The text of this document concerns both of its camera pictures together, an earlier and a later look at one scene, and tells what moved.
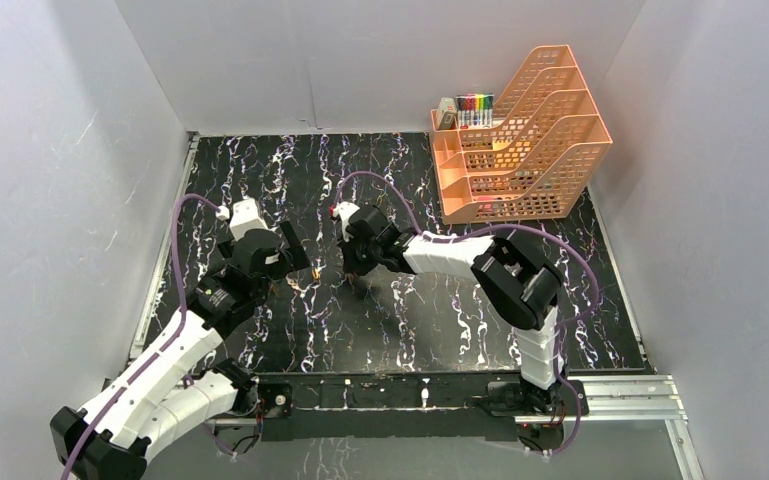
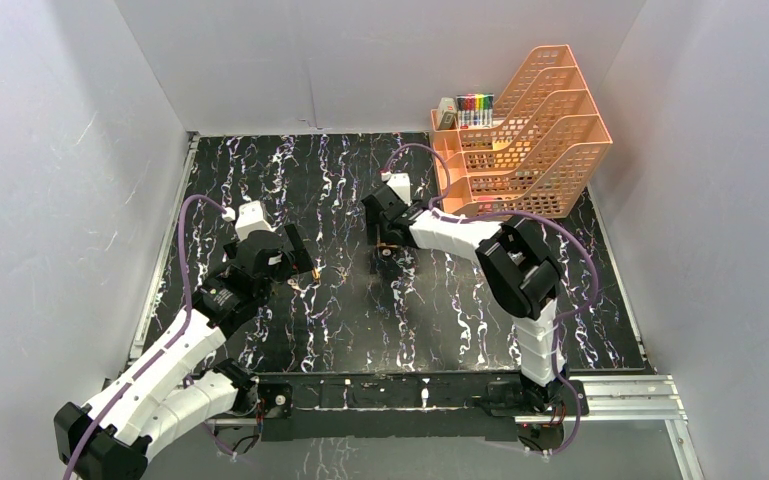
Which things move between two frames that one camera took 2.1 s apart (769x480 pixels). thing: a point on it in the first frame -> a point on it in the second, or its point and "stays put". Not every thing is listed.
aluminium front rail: [621, 408] stays put
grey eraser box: [446, 113] stays put
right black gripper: [351, 265] -> [373, 233]
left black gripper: [294, 245] stays put
